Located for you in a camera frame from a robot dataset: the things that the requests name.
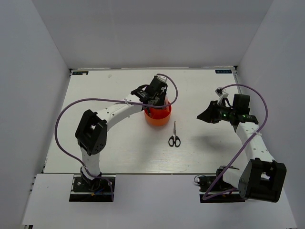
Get black handled scissors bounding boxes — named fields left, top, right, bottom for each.
left=168, top=121, right=181, bottom=147

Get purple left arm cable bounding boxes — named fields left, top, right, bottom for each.
left=55, top=73, right=179, bottom=203

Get blue corner label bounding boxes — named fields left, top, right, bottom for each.
left=215, top=69, right=232, bottom=74
left=72, top=71, right=89, bottom=75

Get left blue corner label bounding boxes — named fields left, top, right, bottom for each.
left=72, top=71, right=89, bottom=75

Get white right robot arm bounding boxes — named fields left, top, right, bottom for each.
left=197, top=92, right=287, bottom=203

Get right blue corner label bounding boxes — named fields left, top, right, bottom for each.
left=215, top=69, right=232, bottom=74

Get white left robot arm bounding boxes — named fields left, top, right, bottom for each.
left=75, top=76, right=167, bottom=190

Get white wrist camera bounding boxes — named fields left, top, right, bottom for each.
left=215, top=87, right=228, bottom=105
left=155, top=74, right=168, bottom=89

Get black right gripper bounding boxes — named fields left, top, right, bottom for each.
left=197, top=100, right=236, bottom=124

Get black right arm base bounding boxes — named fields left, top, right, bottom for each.
left=193, top=166, right=245, bottom=203

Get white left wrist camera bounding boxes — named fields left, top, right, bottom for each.
left=155, top=74, right=168, bottom=89

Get orange capped white highlighter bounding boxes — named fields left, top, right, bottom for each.
left=165, top=96, right=170, bottom=105

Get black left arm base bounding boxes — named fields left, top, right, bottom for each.
left=69, top=176, right=116, bottom=202

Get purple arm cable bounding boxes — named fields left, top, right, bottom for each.
left=202, top=83, right=269, bottom=201
left=55, top=73, right=179, bottom=203

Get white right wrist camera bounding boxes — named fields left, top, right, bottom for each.
left=215, top=87, right=228, bottom=105

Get orange round compartment container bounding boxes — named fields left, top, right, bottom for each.
left=144, top=105, right=172, bottom=126

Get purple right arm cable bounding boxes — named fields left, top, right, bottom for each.
left=202, top=83, right=269, bottom=201

